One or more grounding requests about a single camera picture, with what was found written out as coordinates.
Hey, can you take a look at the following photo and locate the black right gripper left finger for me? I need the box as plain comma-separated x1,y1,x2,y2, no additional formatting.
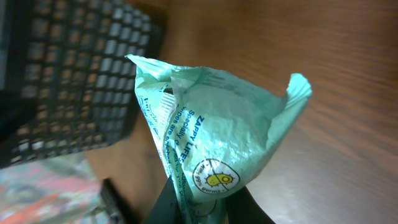
144,177,182,224

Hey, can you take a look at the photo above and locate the large yellow wipes packet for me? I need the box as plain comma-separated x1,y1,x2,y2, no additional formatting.
1,153,117,224

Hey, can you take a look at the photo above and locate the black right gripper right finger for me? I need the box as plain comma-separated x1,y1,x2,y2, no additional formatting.
225,187,275,224

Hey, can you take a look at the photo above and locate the grey plastic mesh basket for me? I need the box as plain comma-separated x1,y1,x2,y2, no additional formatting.
1,0,164,168

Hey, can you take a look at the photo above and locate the mint Zappy wipes packet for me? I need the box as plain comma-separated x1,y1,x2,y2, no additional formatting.
128,55,312,223

